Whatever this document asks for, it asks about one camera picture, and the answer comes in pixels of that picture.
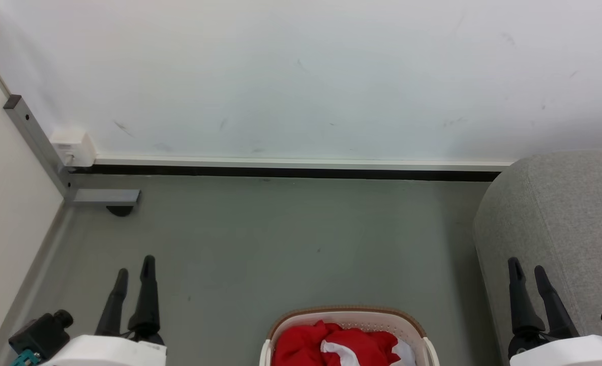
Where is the white plastic corner box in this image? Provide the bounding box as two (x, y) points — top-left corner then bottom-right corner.
(50, 129), (97, 168)

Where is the white laundry basket brown rim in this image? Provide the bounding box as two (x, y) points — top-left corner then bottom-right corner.
(259, 305), (440, 366)

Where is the red and white cloth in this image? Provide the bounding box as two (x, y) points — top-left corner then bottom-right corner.
(272, 320), (416, 366)

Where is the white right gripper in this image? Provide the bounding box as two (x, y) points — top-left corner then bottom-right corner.
(507, 257), (602, 366)

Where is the grey aluminium frame bar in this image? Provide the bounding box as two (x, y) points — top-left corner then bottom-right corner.
(4, 95), (142, 207)

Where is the white wall baseboard strip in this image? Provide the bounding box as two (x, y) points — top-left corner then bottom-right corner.
(94, 156), (514, 172)

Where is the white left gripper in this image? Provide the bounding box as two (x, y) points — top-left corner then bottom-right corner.
(42, 255), (168, 366)

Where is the grey fabric sofa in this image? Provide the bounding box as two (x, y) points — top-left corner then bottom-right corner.
(474, 149), (602, 366)

